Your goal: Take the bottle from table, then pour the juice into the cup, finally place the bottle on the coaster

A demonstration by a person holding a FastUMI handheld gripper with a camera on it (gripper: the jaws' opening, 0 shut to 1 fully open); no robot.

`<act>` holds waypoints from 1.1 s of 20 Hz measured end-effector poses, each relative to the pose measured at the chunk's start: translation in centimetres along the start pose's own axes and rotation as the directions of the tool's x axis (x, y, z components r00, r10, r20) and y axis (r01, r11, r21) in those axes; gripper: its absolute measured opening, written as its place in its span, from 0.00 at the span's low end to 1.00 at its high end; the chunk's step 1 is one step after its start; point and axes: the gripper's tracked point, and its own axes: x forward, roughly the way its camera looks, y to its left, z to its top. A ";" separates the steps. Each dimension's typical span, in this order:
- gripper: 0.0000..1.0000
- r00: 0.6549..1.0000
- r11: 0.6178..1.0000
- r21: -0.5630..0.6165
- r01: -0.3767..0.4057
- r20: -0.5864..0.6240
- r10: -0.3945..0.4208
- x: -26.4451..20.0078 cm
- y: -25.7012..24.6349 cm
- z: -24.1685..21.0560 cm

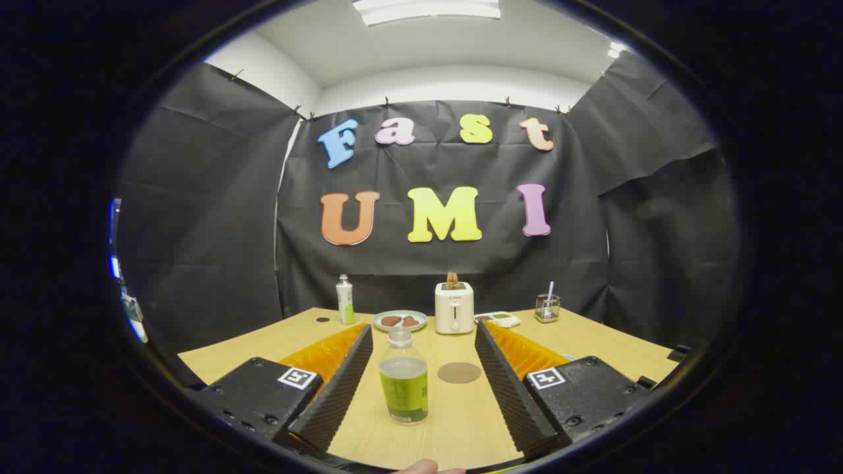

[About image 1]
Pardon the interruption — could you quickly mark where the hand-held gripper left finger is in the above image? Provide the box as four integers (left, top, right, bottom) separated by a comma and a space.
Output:
188, 321, 375, 455

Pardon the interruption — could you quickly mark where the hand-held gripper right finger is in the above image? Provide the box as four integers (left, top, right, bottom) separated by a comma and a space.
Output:
474, 320, 659, 460

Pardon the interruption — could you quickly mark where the round brown coaster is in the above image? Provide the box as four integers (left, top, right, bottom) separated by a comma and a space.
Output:
437, 361, 482, 384

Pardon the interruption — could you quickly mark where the clear juice bottle green label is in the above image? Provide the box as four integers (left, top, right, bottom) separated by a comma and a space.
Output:
379, 327, 429, 426

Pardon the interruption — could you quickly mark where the small white bottle green label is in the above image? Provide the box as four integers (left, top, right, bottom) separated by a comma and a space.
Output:
337, 275, 355, 326

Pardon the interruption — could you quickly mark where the wooden table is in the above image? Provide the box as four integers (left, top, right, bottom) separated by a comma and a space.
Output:
178, 307, 682, 472

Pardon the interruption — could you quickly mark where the white divided dish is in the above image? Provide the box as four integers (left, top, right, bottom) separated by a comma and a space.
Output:
474, 311, 521, 329

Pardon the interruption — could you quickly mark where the pale green plate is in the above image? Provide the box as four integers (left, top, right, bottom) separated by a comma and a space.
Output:
373, 310, 428, 332

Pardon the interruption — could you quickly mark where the white toaster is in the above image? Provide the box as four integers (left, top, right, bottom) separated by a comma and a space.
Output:
435, 281, 475, 335

